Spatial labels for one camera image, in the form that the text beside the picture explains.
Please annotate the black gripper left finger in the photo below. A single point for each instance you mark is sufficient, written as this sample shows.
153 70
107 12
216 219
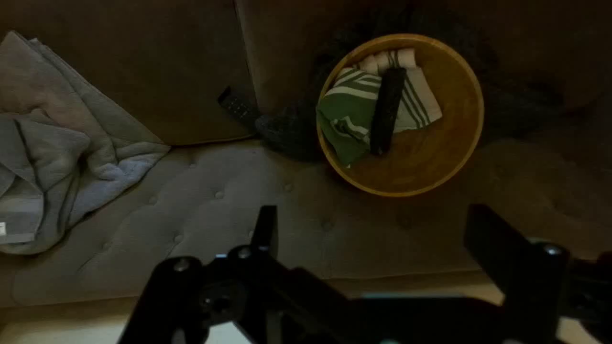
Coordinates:
210 299

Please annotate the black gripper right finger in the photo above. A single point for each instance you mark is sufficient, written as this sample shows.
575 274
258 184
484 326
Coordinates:
541 288

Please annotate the grey tufted sofa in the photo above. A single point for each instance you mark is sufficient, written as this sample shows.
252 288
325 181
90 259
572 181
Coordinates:
222 203

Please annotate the yellow round bowl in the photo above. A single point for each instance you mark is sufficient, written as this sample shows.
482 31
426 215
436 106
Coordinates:
440 146

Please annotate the short black remote control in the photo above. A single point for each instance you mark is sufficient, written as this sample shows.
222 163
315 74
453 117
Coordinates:
237 106

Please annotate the dark furry blanket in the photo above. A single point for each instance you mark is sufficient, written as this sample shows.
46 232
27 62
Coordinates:
287 131

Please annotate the crumpled grey blanket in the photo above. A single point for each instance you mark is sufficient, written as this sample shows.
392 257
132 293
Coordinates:
63 160

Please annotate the green white striped cloth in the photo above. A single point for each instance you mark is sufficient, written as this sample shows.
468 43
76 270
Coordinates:
346 121

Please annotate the small white cloth roll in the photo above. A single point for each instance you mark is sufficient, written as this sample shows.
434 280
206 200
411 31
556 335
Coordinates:
382 62

